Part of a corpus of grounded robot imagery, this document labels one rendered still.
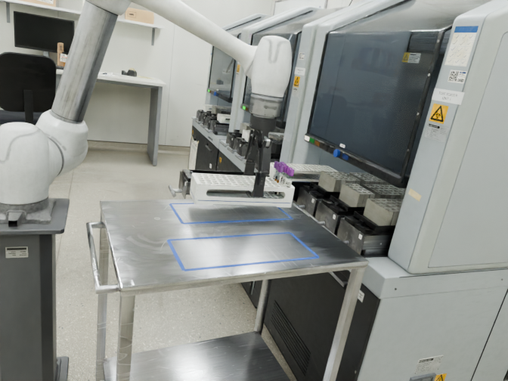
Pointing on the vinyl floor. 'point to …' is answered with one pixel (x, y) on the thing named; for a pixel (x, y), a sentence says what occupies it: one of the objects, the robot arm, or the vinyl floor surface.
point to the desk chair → (26, 87)
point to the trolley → (181, 353)
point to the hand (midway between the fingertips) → (252, 183)
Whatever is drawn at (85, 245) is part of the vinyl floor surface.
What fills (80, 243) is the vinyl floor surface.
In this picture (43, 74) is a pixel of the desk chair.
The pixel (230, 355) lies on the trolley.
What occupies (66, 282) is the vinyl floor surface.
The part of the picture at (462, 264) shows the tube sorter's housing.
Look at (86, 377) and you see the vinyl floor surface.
